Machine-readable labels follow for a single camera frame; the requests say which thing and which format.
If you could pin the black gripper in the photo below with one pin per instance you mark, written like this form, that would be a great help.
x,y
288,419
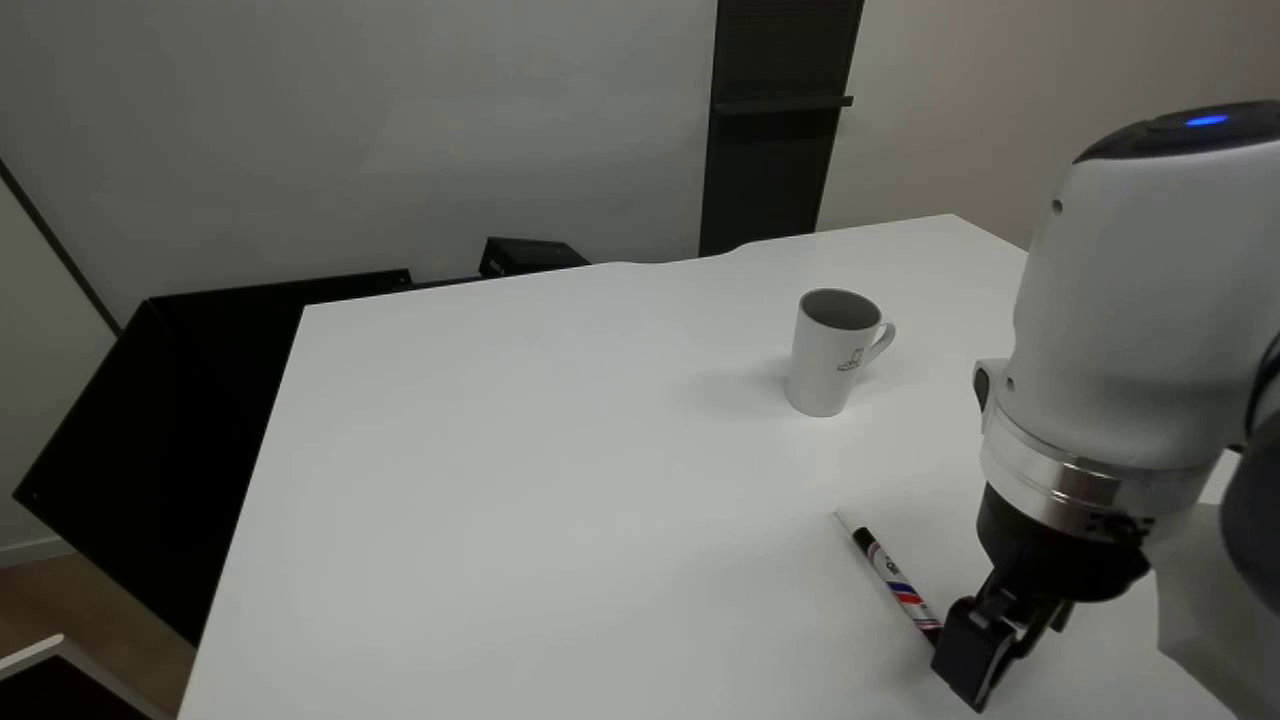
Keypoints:
x,y
1061,546

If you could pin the black whiteboard marker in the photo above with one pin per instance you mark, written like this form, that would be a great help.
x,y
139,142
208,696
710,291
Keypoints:
x,y
885,572

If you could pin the white ceramic mug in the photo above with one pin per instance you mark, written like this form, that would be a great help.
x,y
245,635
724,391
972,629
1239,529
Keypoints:
x,y
824,360

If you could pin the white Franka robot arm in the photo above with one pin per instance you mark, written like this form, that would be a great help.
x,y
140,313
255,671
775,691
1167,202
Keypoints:
x,y
1147,323

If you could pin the black vertical pillar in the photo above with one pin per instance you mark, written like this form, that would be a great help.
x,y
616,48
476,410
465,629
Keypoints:
x,y
781,123

